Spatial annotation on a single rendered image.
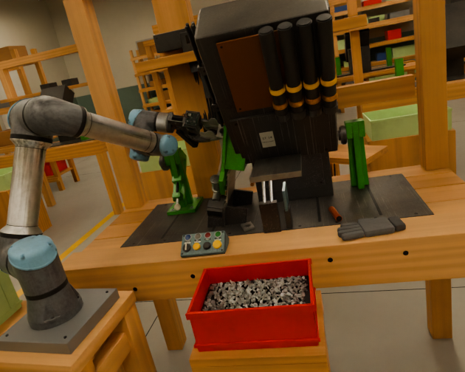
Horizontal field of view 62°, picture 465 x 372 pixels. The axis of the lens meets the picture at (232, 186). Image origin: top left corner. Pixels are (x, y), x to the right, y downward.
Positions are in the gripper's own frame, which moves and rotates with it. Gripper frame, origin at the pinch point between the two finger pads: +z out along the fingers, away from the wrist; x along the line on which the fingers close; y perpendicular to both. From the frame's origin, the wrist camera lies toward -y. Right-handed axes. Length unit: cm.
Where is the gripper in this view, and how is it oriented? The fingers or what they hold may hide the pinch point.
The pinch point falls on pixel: (221, 133)
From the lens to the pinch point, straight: 149.7
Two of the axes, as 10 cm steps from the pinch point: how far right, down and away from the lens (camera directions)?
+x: 1.7, -9.0, 3.9
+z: 9.8, 1.5, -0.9
